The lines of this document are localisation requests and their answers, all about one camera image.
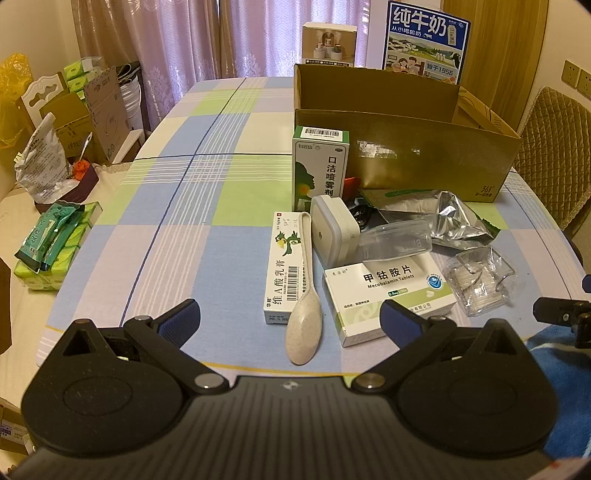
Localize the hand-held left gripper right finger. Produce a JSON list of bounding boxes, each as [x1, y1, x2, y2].
[[353, 299, 532, 396]]

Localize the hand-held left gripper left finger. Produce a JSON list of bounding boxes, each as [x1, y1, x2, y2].
[[55, 299, 229, 396]]

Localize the white and green tablet box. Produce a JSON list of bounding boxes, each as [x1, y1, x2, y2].
[[322, 253, 458, 348]]

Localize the clear plastic toothpick box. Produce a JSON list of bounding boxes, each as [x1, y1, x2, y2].
[[443, 247, 515, 318]]

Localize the speckled beige spoon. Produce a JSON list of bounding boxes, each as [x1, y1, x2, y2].
[[285, 211, 324, 366]]

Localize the long white ointment box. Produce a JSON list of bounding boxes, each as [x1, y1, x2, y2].
[[264, 211, 308, 326]]

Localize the white square lidded container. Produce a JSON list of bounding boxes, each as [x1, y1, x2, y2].
[[310, 194, 362, 268]]

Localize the silver foil pouch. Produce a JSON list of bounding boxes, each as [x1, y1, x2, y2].
[[360, 188, 502, 250]]

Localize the green and white spray box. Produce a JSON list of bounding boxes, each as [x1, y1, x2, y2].
[[292, 126, 352, 213]]

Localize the brown cardboard box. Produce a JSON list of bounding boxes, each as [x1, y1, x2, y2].
[[293, 63, 523, 204]]

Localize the clear plastic container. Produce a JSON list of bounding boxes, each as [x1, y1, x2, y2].
[[358, 218, 433, 264]]

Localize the maroon container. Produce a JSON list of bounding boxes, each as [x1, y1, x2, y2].
[[34, 161, 101, 214]]

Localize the blue cloth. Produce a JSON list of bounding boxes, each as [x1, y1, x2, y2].
[[526, 323, 591, 462]]

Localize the stack of green tissue packs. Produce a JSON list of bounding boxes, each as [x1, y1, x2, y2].
[[14, 200, 103, 292]]

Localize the checked tablecloth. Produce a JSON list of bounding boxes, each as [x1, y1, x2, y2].
[[41, 76, 591, 376]]

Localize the chair with quilted gold cover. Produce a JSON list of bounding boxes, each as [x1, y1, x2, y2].
[[512, 86, 591, 232]]

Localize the white panel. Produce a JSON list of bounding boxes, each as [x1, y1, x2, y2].
[[108, 129, 145, 163]]

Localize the small printed box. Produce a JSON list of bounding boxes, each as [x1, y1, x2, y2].
[[0, 405, 35, 455]]

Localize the white plastic bag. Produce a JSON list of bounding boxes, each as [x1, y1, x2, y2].
[[14, 113, 70, 204]]

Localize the white plastic bags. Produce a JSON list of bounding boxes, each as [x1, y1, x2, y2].
[[117, 62, 149, 134]]

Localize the plain brown cardboard carton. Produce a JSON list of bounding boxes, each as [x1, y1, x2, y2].
[[16, 92, 93, 162]]

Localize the brown wooden door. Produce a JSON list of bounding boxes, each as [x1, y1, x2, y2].
[[441, 0, 552, 134]]

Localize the white cut-out card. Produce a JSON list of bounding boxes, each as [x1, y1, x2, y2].
[[21, 74, 70, 134]]

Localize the green tissue packs bundle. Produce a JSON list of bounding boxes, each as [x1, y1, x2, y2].
[[62, 58, 114, 90]]

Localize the pink patterned curtain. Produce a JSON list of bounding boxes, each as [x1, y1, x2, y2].
[[71, 0, 389, 80]]

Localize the yellow plastic bag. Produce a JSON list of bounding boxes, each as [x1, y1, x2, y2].
[[0, 53, 36, 148]]

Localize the blue printed milk carton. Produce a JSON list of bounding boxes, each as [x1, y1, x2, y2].
[[382, 0, 472, 86]]

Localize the beige product box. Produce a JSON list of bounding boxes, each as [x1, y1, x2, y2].
[[302, 21, 358, 66]]

